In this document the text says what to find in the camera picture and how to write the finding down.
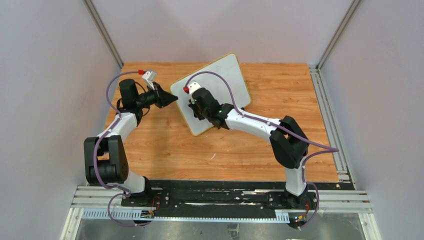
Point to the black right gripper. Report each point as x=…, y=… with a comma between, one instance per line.
x=197, y=108

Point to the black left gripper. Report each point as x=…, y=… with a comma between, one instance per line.
x=159, y=96

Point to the yellow framed whiteboard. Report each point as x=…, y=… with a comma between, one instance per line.
x=227, y=67

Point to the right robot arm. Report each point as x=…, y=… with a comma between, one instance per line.
x=283, y=135

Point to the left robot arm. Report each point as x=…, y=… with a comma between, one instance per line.
x=105, y=160

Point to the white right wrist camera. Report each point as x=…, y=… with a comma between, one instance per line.
x=193, y=86

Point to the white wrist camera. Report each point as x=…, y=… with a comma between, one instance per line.
x=149, y=77
x=193, y=86

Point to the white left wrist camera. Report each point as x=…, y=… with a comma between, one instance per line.
x=149, y=77

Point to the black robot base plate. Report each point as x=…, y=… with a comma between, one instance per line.
x=220, y=199

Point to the aluminium frame rails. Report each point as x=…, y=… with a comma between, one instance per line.
x=343, y=213

